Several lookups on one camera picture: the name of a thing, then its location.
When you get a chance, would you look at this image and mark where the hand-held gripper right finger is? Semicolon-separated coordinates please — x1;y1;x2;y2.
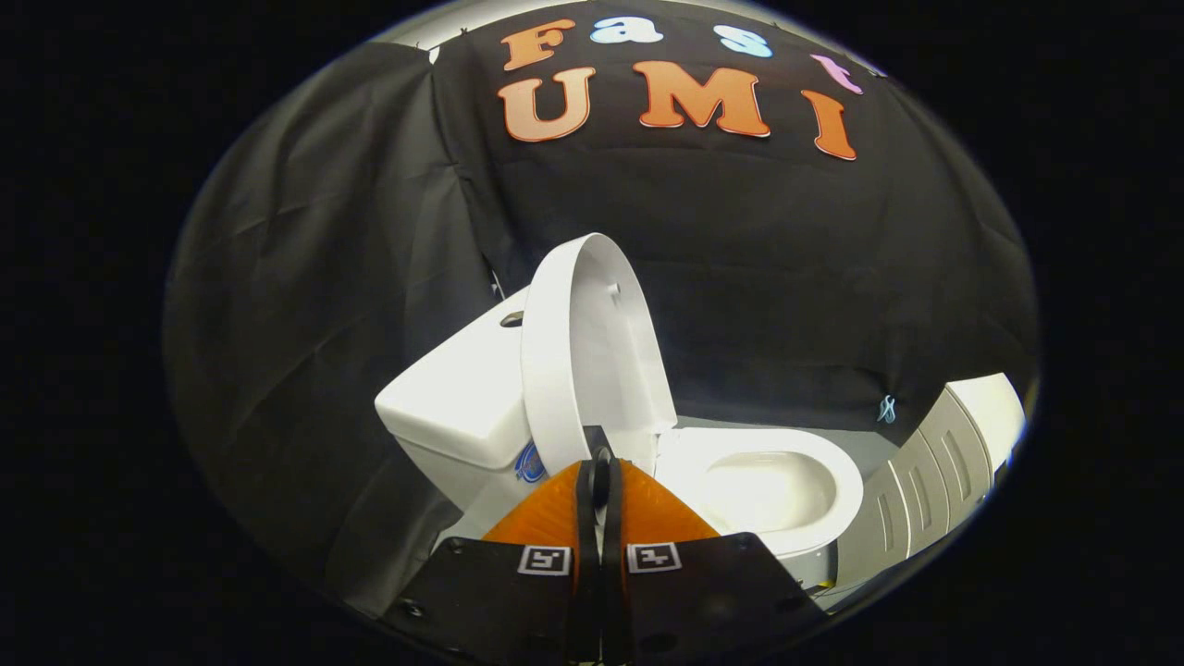
602;426;828;663

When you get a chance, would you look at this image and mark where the white toilet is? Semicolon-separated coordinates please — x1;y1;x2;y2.
374;287;867;593

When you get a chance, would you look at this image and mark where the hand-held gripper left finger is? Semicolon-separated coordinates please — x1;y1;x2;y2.
382;426;608;663

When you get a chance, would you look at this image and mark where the white toilet seat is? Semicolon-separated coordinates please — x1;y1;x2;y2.
655;426;867;558

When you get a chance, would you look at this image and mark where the black backdrop cloth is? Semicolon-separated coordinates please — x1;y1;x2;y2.
164;0;1042;621

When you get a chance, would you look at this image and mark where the white ribbed cabinet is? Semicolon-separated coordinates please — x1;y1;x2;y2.
836;372;1029;589

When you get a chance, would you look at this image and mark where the white toilet lid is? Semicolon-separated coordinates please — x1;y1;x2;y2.
520;232;680;478

